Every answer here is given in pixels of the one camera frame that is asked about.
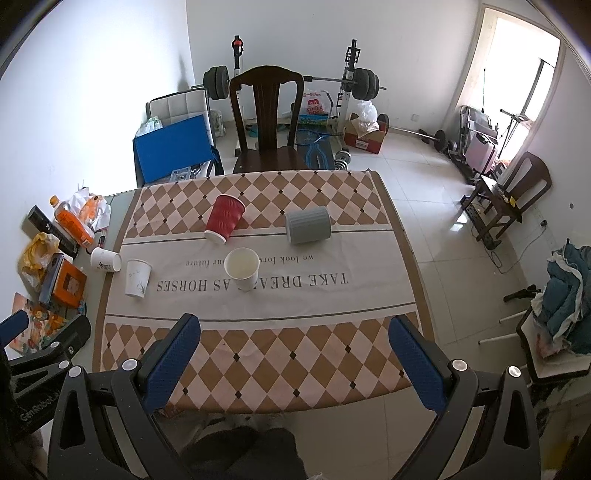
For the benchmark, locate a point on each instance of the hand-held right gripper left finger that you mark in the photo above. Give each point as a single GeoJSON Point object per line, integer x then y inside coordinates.
{"type": "Point", "coordinates": [178, 355]}

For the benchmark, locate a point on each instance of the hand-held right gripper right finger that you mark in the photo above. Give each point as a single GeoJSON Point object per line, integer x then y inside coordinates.
{"type": "Point", "coordinates": [415, 364]}

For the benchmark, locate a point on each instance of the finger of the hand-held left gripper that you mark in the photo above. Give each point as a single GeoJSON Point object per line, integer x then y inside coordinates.
{"type": "Point", "coordinates": [11, 328]}
{"type": "Point", "coordinates": [69, 336]}

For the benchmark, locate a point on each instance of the red ribbed paper cup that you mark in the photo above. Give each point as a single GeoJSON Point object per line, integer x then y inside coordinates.
{"type": "Point", "coordinates": [224, 217]}

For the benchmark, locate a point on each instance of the grey ribbed cup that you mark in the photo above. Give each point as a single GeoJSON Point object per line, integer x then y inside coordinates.
{"type": "Point", "coordinates": [307, 226]}

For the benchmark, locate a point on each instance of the white paper cup dark print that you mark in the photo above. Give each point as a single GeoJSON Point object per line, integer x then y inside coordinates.
{"type": "Point", "coordinates": [105, 261]}

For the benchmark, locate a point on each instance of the white paper cup floral print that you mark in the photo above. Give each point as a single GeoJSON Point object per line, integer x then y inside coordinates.
{"type": "Point", "coordinates": [137, 279]}

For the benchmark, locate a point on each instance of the plain white paper cup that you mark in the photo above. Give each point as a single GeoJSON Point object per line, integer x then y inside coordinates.
{"type": "Point", "coordinates": [243, 279]}

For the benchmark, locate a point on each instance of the colourful picture booklet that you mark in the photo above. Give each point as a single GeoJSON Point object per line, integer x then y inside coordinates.
{"type": "Point", "coordinates": [32, 318]}

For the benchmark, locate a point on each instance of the orange box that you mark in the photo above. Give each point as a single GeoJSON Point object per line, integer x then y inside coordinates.
{"type": "Point", "coordinates": [69, 281]}

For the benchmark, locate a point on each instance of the blue box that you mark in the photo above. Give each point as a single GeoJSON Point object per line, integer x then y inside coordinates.
{"type": "Point", "coordinates": [51, 277]}

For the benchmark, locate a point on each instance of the yellow plastic bag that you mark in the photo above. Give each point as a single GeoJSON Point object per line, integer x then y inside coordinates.
{"type": "Point", "coordinates": [37, 251]}

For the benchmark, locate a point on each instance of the orange drink bottle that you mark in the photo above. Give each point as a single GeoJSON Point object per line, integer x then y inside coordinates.
{"type": "Point", "coordinates": [74, 226]}

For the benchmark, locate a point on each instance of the brown checked tablecloth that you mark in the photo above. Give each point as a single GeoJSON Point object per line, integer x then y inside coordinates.
{"type": "Point", "coordinates": [323, 300]}

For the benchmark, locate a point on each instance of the long black box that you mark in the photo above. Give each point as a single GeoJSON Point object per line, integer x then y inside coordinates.
{"type": "Point", "coordinates": [39, 219]}

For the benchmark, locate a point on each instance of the crumpled white plastic bag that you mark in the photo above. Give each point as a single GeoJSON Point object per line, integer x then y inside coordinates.
{"type": "Point", "coordinates": [87, 207]}

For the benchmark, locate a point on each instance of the pile of clothes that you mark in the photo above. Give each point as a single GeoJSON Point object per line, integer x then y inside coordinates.
{"type": "Point", "coordinates": [563, 286]}

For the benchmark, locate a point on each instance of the blue board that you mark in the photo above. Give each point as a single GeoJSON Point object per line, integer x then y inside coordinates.
{"type": "Point", "coordinates": [171, 147]}

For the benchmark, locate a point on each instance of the chrome dumbbell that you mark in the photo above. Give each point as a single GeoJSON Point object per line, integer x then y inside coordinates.
{"type": "Point", "coordinates": [344, 159]}

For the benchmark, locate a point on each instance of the dark wooden chair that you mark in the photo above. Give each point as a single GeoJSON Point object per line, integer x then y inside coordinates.
{"type": "Point", "coordinates": [265, 106]}
{"type": "Point", "coordinates": [531, 177]}

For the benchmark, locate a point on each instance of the pink suitcase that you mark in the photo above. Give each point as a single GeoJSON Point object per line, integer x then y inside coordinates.
{"type": "Point", "coordinates": [482, 154]}

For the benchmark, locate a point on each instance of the long barbell with small plates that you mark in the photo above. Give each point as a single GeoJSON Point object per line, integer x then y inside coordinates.
{"type": "Point", "coordinates": [438, 138]}

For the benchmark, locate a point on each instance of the cardboard box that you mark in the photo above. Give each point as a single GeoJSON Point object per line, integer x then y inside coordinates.
{"type": "Point", "coordinates": [364, 141]}

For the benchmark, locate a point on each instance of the blue badminton rackets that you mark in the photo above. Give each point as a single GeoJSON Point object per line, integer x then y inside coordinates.
{"type": "Point", "coordinates": [314, 138]}

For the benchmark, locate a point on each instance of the white padded chair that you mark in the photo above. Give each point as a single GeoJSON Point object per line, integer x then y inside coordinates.
{"type": "Point", "coordinates": [184, 104]}

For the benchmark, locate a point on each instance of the green box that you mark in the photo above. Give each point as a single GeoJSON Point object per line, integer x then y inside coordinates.
{"type": "Point", "coordinates": [314, 120]}

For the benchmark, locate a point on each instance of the barbell with black plates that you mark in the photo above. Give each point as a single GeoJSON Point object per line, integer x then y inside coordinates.
{"type": "Point", "coordinates": [217, 83]}

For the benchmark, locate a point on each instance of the plastic bag with red print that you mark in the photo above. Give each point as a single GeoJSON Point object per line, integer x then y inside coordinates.
{"type": "Point", "coordinates": [316, 104]}

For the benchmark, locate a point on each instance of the white barbell rack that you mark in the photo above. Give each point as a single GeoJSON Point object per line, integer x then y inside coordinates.
{"type": "Point", "coordinates": [237, 60]}

